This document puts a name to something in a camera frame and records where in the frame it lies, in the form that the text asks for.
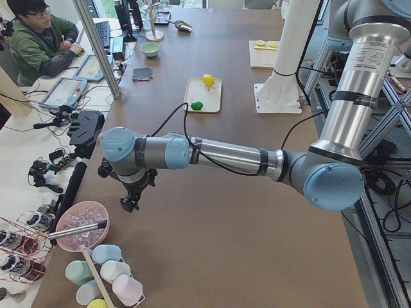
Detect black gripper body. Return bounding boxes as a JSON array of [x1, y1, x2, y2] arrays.
[[98, 158, 158, 201]]

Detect green lime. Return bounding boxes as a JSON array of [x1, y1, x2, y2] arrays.
[[190, 101, 204, 111]]

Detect yellow lemon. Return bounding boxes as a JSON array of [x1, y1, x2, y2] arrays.
[[202, 74, 215, 87]]

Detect beige rabbit tray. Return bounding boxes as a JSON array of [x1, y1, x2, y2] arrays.
[[183, 77, 222, 113]]

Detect metal tongs in bowl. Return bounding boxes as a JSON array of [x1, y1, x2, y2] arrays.
[[48, 220, 108, 240]]

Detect pink bowl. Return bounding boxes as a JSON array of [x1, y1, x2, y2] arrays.
[[56, 201, 110, 252]]

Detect blue plastic cup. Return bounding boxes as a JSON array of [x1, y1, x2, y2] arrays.
[[92, 244, 122, 265]]

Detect white plastic cup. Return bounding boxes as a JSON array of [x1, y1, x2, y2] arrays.
[[100, 261, 131, 284]]

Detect green plastic cup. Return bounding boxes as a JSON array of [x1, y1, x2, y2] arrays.
[[65, 261, 94, 286]]

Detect pink plastic cup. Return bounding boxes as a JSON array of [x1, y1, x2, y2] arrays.
[[112, 275, 144, 307]]

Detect pale grey plastic cup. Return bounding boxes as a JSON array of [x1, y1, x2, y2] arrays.
[[76, 280, 103, 305]]

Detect yellow plastic cup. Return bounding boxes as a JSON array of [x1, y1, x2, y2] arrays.
[[87, 298, 108, 308]]

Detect grey folded cloth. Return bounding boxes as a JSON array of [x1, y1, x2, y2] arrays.
[[132, 67, 153, 81]]

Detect left teach pendant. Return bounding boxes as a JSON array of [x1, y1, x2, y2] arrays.
[[39, 77, 87, 110]]

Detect teach pendant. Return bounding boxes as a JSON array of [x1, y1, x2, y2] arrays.
[[39, 77, 87, 110], [73, 55, 104, 82]]

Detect right teach pendant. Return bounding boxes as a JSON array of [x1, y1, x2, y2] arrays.
[[73, 55, 104, 82]]

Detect light green bowl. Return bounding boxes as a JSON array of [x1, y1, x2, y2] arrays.
[[140, 42, 160, 58]]

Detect wooden mug tree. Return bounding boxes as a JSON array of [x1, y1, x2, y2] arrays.
[[145, 2, 164, 42]]

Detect black keyboard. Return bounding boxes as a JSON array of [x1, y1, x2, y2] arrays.
[[94, 21, 110, 49]]

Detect silver metal scoop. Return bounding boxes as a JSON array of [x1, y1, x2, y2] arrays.
[[166, 19, 193, 33]]

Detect seated person green jacket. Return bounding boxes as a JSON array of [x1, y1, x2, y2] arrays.
[[7, 1, 84, 87]]

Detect bamboo cutting board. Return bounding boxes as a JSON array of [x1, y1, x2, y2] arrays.
[[249, 40, 279, 69]]

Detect yellow plastic knife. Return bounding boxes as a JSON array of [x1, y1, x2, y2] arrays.
[[253, 46, 278, 51]]

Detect copper wire bottle rack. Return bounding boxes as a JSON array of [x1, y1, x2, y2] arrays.
[[1, 217, 53, 284]]

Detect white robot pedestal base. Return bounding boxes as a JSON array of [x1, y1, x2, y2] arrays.
[[254, 0, 322, 114]]

